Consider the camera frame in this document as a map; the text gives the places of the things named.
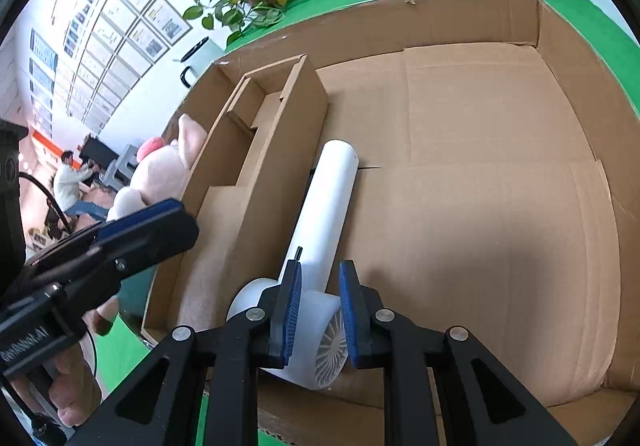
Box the white enamel mug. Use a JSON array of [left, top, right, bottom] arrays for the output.
[[180, 37, 226, 88]]

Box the black monitor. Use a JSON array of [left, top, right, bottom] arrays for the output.
[[80, 136, 121, 173]]

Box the long brown cardboard box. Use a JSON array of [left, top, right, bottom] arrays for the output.
[[141, 54, 329, 332]]

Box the black cable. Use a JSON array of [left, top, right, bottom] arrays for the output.
[[19, 173, 76, 238]]

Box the person's left hand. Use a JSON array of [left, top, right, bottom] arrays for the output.
[[25, 336, 103, 427]]

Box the pink pig plush toy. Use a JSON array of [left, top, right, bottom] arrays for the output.
[[87, 113, 208, 337]]

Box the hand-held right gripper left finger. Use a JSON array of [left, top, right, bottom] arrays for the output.
[[67, 259, 304, 446]]

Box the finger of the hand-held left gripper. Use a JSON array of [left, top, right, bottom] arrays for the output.
[[30, 199, 199, 287]]

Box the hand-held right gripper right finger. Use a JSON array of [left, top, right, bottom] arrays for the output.
[[339, 260, 576, 446]]

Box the grey plastic stool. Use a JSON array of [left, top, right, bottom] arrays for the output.
[[102, 143, 139, 192]]

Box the wall of framed certificates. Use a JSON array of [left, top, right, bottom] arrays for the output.
[[27, 0, 193, 137]]

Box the large shallow cardboard box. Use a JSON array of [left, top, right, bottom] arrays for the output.
[[141, 0, 640, 446]]

